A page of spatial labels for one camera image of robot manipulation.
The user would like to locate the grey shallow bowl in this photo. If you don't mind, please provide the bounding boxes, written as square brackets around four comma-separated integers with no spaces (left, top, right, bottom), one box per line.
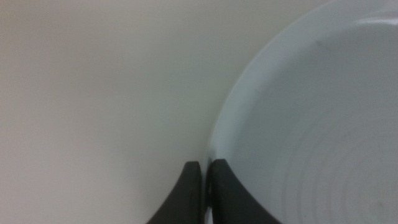
[206,0,398,224]

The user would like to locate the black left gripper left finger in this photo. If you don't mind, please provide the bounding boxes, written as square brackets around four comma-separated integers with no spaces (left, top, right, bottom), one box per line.
[146,161,203,224]

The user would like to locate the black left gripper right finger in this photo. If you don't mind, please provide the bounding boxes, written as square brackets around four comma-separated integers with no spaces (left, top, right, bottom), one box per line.
[207,158,282,224]

